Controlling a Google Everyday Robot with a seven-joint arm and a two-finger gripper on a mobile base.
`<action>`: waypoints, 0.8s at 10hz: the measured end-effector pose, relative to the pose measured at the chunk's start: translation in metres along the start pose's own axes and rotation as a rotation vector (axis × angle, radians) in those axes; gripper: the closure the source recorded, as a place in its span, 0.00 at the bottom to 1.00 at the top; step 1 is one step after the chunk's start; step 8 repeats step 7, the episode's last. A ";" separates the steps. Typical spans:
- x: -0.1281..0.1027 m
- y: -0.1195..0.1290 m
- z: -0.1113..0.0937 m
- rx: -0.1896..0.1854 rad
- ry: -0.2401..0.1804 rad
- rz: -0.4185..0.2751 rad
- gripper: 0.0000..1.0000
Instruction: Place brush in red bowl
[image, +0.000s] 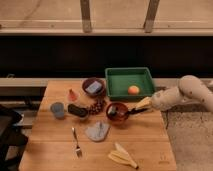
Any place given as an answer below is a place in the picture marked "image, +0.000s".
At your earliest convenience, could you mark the black brush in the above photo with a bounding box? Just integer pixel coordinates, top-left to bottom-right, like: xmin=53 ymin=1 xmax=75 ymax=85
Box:
xmin=107 ymin=106 xmax=146 ymax=116

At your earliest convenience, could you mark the red bowl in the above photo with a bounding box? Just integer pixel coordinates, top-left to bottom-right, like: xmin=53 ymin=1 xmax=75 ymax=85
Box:
xmin=106 ymin=102 xmax=129 ymax=125

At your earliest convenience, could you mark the dark maroon bowl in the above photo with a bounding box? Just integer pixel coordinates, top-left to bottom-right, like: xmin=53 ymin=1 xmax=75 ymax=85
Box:
xmin=82 ymin=77 xmax=105 ymax=98

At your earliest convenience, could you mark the orange ball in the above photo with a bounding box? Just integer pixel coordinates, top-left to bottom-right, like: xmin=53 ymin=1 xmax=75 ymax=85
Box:
xmin=128 ymin=85 xmax=140 ymax=95

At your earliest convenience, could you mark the green plastic tray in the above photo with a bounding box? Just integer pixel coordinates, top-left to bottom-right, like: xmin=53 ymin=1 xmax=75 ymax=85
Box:
xmin=105 ymin=67 xmax=155 ymax=101

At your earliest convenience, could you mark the bunch of purple grapes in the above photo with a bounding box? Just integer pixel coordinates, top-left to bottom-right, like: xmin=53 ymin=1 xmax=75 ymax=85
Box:
xmin=87 ymin=99 xmax=106 ymax=115

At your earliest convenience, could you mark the blue sponge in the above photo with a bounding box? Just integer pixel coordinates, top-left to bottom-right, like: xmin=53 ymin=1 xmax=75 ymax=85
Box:
xmin=86 ymin=81 xmax=102 ymax=94

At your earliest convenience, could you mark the grey cloth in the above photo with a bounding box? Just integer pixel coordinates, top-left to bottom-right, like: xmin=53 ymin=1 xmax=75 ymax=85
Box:
xmin=85 ymin=121 xmax=110 ymax=142

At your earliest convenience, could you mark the yellow banana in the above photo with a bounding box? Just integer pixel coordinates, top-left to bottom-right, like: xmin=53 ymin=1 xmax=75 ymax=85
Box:
xmin=108 ymin=142 xmax=139 ymax=169

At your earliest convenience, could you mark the black rectangular object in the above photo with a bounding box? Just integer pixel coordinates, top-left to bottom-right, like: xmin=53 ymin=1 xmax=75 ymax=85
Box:
xmin=68 ymin=104 xmax=88 ymax=117

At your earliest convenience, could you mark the silver fork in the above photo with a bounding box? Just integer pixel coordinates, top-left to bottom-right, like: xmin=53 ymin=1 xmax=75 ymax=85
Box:
xmin=72 ymin=127 xmax=82 ymax=157

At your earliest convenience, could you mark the blue grey cup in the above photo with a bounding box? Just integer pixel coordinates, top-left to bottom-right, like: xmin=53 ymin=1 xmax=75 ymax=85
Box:
xmin=50 ymin=102 xmax=65 ymax=119

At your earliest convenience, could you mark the black chair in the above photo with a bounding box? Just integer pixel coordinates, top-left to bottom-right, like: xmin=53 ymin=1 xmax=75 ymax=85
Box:
xmin=0 ymin=105 xmax=28 ymax=171

